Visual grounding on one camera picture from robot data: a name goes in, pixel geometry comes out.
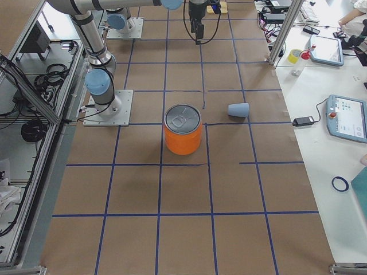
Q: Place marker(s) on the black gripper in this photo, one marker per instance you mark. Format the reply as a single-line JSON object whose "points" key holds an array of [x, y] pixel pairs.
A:
{"points": [[196, 11]]}

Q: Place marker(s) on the light blue plastic cup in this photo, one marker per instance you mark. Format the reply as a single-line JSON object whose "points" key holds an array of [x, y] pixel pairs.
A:
{"points": [[238, 110]]}

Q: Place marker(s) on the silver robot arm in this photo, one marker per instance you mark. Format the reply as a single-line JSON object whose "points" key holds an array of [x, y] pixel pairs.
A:
{"points": [[120, 20], [100, 79]]}

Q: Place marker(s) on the large orange can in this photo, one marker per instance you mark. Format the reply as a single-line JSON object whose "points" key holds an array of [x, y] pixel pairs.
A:
{"points": [[182, 129]]}

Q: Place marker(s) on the yellow tape roll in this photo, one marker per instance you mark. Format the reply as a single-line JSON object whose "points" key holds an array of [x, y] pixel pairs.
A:
{"points": [[294, 55]]}

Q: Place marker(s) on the far teach pendant tablet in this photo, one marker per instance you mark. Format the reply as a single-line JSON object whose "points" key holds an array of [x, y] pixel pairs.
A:
{"points": [[327, 50]]}

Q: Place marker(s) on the teach pendant tablet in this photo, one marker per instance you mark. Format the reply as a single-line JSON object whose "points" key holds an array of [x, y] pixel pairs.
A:
{"points": [[327, 50], [346, 118]]}

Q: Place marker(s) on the black power adapter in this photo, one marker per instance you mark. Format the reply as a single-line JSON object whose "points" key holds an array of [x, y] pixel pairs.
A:
{"points": [[303, 121]]}

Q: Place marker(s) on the near teach pendant tablet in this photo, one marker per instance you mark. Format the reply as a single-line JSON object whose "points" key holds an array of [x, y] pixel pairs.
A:
{"points": [[346, 118]]}

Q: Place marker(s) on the teal board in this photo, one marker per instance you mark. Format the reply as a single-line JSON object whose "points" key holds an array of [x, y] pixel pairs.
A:
{"points": [[360, 189]]}

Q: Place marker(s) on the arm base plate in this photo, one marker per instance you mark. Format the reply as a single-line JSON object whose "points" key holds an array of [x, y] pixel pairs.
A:
{"points": [[118, 113], [113, 34]]}

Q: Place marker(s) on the aluminium frame post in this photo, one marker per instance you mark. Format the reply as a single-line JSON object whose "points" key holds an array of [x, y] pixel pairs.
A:
{"points": [[285, 29]]}

